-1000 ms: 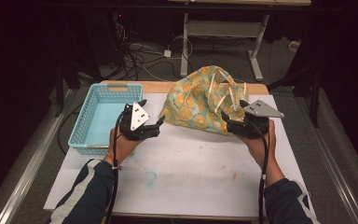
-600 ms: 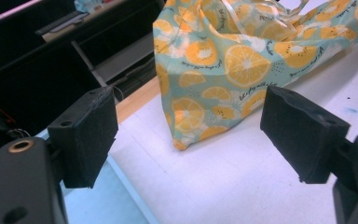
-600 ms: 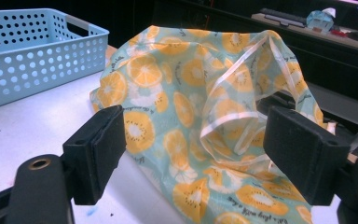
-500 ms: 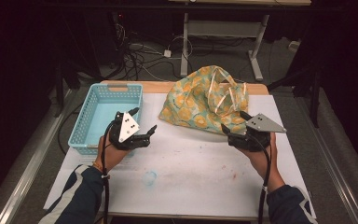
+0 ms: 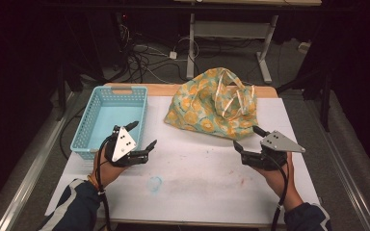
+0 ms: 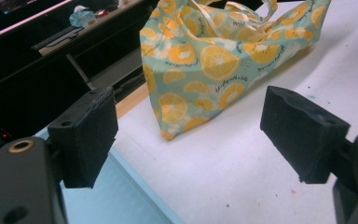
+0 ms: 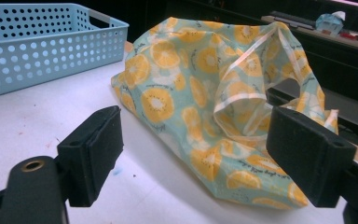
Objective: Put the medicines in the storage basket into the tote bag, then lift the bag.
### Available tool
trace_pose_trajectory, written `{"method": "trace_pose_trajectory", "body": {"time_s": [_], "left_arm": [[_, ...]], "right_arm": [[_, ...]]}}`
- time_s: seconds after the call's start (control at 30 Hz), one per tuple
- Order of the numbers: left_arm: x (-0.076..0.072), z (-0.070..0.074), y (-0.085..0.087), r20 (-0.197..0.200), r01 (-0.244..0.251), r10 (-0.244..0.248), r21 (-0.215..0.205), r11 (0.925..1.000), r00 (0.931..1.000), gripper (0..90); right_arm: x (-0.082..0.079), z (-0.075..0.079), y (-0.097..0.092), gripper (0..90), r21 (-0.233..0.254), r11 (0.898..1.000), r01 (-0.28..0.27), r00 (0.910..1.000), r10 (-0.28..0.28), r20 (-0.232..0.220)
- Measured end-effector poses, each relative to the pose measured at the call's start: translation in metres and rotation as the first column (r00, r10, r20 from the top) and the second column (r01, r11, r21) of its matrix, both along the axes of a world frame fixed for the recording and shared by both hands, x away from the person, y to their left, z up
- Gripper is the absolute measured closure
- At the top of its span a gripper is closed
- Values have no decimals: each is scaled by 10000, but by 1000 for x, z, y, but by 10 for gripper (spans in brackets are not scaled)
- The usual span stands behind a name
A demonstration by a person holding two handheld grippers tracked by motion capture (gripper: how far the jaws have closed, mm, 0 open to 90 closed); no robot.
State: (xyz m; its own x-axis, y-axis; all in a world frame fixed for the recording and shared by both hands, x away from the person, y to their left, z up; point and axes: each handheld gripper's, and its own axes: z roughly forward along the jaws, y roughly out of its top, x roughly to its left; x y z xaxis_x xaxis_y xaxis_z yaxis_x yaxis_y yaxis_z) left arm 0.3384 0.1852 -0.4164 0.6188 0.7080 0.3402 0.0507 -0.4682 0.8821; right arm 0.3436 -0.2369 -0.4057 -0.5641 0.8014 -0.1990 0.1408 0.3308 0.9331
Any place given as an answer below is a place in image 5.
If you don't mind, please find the white table mat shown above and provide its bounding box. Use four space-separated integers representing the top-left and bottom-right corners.
44 95 322 226

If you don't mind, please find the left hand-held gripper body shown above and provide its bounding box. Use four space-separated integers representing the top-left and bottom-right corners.
104 125 150 167

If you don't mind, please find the tangle of floor cables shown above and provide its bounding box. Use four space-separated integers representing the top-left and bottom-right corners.
117 22 192 85

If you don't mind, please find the person's right hand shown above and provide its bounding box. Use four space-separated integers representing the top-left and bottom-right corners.
257 151 304 212

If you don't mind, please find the metal floor rail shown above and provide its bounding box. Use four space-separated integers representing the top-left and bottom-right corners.
312 95 370 231
0 91 80 231

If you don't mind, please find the person's left hand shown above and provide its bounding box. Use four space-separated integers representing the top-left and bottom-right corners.
88 149 130 191

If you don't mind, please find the wooden table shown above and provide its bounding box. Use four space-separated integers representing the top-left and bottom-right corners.
85 82 322 229

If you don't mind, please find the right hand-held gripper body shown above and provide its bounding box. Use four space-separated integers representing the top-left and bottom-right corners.
240 130 306 171

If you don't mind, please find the light blue plastic basket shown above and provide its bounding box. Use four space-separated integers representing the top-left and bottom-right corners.
69 85 149 162

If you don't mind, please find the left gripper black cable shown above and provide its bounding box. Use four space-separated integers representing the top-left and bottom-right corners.
94 134 114 231

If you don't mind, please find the small white floor box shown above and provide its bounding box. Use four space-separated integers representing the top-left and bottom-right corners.
297 41 312 55

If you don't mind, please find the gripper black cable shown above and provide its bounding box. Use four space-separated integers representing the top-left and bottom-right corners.
94 134 114 231
270 153 291 231

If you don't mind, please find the orange print cloth bag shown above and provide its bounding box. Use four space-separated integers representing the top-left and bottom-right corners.
163 66 260 141

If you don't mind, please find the white metal desk frame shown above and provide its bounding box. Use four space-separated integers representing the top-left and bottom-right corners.
185 12 279 86

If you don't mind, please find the dark metal stand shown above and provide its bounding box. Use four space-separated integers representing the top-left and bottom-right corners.
55 64 69 122

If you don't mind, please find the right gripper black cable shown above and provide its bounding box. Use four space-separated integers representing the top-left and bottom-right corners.
270 153 291 231

